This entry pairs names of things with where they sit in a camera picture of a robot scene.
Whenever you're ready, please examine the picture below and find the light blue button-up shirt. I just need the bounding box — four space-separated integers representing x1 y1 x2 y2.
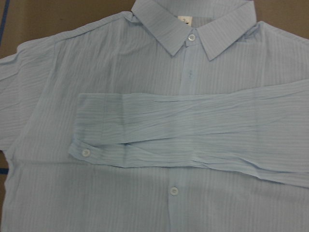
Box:
0 0 309 232

